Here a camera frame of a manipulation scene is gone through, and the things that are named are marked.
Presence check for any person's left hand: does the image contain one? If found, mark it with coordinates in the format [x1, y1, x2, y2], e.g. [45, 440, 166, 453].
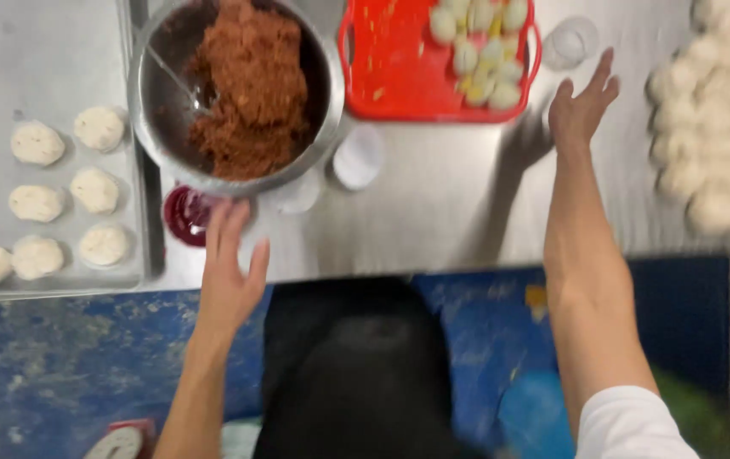
[196, 198, 271, 332]

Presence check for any person's right hand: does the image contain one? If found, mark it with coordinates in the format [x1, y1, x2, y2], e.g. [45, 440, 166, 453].
[548, 48, 621, 153]

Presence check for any clear plastic cup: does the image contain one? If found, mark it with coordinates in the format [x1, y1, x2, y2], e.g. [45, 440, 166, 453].
[541, 16, 600, 72]

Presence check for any dark red round container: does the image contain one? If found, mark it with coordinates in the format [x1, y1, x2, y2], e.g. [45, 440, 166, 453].
[162, 184, 218, 249]

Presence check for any pile of peeled boiled eggs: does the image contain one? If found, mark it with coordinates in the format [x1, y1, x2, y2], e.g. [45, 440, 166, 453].
[428, 0, 530, 111]

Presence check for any translucent plastic lid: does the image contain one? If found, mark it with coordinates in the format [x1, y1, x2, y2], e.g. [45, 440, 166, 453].
[261, 167, 325, 215]

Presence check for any heap of raw dough balls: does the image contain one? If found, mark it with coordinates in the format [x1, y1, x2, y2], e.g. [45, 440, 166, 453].
[647, 0, 730, 238]

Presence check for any person's black apron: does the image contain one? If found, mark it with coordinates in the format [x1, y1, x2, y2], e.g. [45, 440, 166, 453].
[252, 277, 488, 459]

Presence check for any small white plastic cup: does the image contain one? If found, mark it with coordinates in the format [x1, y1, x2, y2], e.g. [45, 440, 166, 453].
[332, 124, 385, 192]

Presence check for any red plastic basket tray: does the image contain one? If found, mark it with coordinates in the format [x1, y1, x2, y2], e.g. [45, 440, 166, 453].
[337, 0, 543, 124]

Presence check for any large metal mixing bowl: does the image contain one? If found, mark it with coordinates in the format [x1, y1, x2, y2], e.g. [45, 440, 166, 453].
[127, 0, 348, 197]

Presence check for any red and white kitchen scale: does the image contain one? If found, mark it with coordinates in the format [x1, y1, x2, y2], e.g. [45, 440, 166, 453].
[83, 417, 156, 459]

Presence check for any brown minced filling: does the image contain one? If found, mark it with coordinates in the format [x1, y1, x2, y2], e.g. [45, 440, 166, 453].
[185, 0, 310, 182]

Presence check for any metal spoon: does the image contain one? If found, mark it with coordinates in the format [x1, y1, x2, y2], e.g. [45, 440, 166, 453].
[143, 43, 219, 119]

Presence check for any group of filled dough buns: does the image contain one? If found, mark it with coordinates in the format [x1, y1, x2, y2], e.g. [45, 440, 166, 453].
[0, 105, 131, 289]

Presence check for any blue plastic object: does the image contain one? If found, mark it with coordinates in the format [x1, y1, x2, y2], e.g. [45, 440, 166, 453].
[497, 370, 577, 459]

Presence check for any metal baking tray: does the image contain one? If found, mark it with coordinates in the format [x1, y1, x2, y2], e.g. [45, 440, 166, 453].
[0, 0, 168, 302]

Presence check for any person's white sleeve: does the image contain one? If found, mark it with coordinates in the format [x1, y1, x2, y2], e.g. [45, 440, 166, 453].
[575, 385, 702, 459]

